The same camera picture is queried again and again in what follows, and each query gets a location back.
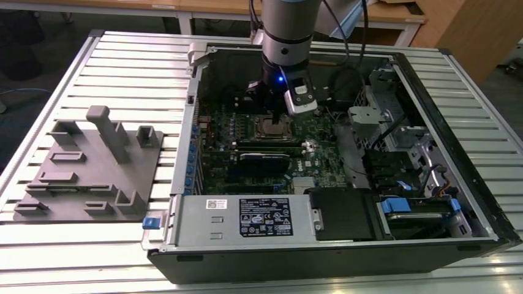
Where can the silver CPU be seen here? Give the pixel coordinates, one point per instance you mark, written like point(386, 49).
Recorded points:
point(268, 129)

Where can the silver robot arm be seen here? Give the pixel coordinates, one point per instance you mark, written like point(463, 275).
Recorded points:
point(286, 30)

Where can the CPU socket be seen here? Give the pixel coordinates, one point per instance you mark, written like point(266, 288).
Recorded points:
point(256, 137)

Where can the metal drive cage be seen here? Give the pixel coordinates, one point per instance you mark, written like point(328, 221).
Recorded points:
point(363, 118)

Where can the green motherboard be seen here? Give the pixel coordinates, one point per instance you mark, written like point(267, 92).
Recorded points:
point(323, 153)

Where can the small black graphics card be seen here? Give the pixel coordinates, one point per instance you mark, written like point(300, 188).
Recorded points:
point(263, 163)

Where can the silver chipset heatsink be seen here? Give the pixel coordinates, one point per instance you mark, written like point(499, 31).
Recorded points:
point(304, 182)

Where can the grey power supply unit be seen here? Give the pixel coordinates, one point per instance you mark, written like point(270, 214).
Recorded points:
point(204, 226)

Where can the wooden cabinet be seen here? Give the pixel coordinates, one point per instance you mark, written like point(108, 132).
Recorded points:
point(470, 30)

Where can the grey parts rack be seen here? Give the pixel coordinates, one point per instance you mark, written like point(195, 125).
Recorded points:
point(94, 171)

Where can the blue case latch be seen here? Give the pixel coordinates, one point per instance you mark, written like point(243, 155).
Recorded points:
point(150, 223)

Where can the hard disk in blue carrier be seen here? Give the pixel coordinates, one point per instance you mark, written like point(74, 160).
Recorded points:
point(412, 219)

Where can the black PC case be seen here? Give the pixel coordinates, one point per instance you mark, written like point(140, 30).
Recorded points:
point(286, 263)

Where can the black office chair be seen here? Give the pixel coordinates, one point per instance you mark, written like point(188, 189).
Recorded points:
point(20, 46)

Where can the black wrist-mounted camera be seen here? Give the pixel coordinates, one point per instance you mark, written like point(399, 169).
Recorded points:
point(255, 87)

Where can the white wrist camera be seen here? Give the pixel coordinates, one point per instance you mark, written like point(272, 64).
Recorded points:
point(302, 101)

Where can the wooden desk white frame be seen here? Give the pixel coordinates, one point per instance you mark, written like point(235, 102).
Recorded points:
point(123, 2)
point(392, 18)

